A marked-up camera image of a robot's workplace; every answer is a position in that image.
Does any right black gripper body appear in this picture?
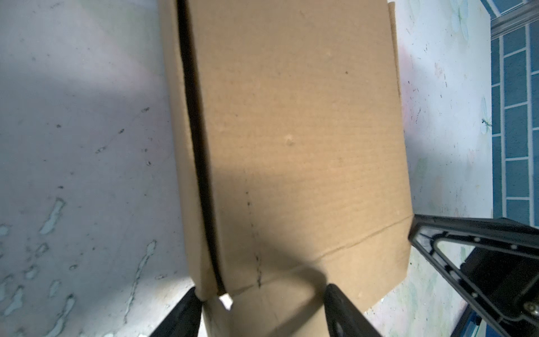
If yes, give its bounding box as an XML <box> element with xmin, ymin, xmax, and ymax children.
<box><xmin>450</xmin><ymin>252</ymin><xmax>538</xmax><ymax>336</ymax></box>

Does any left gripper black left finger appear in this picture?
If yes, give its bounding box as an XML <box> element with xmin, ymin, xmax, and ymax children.
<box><xmin>150</xmin><ymin>287</ymin><xmax>203</xmax><ymax>337</ymax></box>

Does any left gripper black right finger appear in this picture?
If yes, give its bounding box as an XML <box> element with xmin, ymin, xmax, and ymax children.
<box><xmin>324</xmin><ymin>284</ymin><xmax>381</xmax><ymax>337</ymax></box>

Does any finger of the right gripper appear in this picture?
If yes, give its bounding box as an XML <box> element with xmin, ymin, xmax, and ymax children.
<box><xmin>408</xmin><ymin>213</ymin><xmax>539</xmax><ymax>337</ymax></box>

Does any brown cardboard paper box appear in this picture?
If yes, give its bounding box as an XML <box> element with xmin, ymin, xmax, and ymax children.
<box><xmin>158</xmin><ymin>1</ymin><xmax>413</xmax><ymax>336</ymax></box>

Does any floral table mat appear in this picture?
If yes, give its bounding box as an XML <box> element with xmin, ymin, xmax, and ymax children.
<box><xmin>1</xmin><ymin>1</ymin><xmax>493</xmax><ymax>336</ymax></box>

